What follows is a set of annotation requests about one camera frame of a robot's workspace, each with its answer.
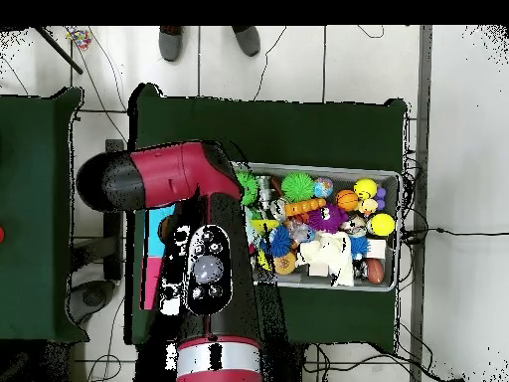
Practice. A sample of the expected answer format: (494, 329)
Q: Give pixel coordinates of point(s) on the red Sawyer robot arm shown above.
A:
(167, 171)

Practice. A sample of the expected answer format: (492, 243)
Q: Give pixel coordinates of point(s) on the wooden box with three holes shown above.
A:
(157, 223)

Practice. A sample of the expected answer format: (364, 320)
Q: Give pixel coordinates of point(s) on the green spiky ball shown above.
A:
(297, 187)
(250, 189)

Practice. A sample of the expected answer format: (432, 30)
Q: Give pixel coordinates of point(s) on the blue spiky ball with eyes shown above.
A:
(280, 240)

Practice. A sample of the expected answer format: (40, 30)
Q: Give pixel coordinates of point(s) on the orange plastic toy block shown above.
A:
(305, 208)

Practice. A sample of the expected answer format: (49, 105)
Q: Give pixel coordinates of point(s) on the purple furry monster toy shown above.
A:
(328, 217)

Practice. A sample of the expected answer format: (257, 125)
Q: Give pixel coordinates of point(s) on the cream knitted cloth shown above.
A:
(330, 259)

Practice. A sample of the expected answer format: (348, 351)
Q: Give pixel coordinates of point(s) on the dark green table cloth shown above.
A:
(32, 239)
(262, 119)

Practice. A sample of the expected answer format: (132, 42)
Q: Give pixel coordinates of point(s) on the orange toy basketball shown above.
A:
(347, 199)

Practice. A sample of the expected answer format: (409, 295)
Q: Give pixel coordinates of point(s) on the yellow ball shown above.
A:
(382, 224)
(366, 189)

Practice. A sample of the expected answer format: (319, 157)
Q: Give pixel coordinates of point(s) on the grey round stand base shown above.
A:
(94, 298)

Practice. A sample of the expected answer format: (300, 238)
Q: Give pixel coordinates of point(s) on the small colourful floor toy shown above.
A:
(78, 37)

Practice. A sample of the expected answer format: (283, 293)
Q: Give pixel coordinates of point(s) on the thin black rod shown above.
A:
(57, 48)

